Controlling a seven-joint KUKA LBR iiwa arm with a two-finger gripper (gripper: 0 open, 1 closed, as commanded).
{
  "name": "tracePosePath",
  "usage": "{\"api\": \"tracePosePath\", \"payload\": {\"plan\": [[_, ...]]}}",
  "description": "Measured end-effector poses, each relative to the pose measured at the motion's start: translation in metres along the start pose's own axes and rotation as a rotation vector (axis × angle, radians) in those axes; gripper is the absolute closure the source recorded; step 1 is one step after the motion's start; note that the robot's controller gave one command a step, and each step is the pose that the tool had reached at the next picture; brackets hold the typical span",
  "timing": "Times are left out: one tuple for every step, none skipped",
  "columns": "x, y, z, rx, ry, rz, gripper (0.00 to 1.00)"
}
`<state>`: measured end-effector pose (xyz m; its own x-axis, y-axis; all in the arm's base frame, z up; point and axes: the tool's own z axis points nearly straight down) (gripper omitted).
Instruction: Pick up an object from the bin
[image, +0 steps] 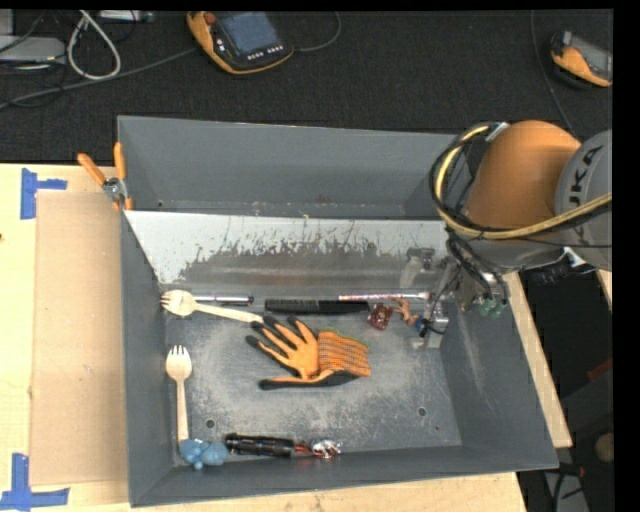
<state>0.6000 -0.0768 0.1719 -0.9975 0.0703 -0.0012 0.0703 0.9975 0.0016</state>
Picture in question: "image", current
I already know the grey metal bin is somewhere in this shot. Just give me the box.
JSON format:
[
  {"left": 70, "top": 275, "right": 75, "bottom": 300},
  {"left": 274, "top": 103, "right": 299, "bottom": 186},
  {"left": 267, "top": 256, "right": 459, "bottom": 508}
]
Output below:
[{"left": 115, "top": 115, "right": 560, "bottom": 507}]

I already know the orange and black work glove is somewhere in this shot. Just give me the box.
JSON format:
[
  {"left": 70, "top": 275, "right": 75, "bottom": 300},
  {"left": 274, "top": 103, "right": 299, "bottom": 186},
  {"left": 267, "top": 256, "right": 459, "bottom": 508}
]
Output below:
[{"left": 245, "top": 314, "right": 373, "bottom": 392}]

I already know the brown cardboard board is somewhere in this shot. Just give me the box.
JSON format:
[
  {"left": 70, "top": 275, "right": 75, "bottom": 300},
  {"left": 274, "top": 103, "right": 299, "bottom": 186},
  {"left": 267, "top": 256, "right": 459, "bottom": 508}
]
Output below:
[{"left": 28, "top": 189, "right": 129, "bottom": 487}]

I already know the blue toy blob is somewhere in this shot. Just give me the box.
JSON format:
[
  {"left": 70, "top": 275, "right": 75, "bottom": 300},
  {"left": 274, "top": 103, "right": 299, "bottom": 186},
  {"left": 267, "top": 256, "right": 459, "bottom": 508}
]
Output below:
[{"left": 178, "top": 438, "right": 231, "bottom": 472}]

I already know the wooden spork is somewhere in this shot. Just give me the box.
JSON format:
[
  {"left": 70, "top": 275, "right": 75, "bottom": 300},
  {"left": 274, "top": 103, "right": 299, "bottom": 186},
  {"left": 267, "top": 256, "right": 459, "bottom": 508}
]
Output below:
[{"left": 165, "top": 344, "right": 193, "bottom": 447}]

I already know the black cylindrical tool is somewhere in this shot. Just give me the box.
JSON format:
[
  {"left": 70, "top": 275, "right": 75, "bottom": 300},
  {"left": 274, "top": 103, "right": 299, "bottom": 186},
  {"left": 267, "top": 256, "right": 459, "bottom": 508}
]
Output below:
[{"left": 224, "top": 433, "right": 297, "bottom": 459}]

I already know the small brown toy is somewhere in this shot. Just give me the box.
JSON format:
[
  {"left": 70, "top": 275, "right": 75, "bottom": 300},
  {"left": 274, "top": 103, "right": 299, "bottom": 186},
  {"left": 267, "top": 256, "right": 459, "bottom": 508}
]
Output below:
[{"left": 368, "top": 302, "right": 394, "bottom": 332}]

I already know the wooden fork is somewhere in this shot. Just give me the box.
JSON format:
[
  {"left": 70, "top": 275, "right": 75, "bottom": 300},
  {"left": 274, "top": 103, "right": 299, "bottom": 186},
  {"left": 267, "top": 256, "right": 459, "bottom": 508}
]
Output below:
[{"left": 159, "top": 289, "right": 265, "bottom": 325}]

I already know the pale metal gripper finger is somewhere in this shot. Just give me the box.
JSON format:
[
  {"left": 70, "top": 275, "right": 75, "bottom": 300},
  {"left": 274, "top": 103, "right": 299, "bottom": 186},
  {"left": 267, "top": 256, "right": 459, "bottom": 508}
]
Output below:
[
  {"left": 410, "top": 306, "right": 450, "bottom": 351},
  {"left": 399, "top": 247, "right": 437, "bottom": 290}
]

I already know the small orange toy figure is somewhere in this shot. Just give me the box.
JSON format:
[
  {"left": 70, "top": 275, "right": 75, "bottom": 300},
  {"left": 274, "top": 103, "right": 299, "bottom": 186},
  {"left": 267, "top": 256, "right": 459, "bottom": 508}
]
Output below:
[{"left": 394, "top": 297, "right": 421, "bottom": 327}]

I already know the small silver metal piece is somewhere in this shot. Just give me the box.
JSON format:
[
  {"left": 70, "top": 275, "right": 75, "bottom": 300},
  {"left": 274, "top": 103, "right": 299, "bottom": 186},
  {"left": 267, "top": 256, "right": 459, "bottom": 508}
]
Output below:
[{"left": 309, "top": 437, "right": 344, "bottom": 460}]

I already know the pink patterned pencil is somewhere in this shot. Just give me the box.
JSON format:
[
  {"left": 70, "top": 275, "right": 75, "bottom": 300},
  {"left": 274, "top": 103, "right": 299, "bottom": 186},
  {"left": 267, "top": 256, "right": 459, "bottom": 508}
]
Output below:
[{"left": 338, "top": 291, "right": 431, "bottom": 303}]

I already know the silver metal pen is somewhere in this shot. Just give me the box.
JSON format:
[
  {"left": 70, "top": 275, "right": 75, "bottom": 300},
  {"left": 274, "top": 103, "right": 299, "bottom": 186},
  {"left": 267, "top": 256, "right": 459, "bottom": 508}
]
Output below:
[{"left": 192, "top": 294, "right": 255, "bottom": 307}]

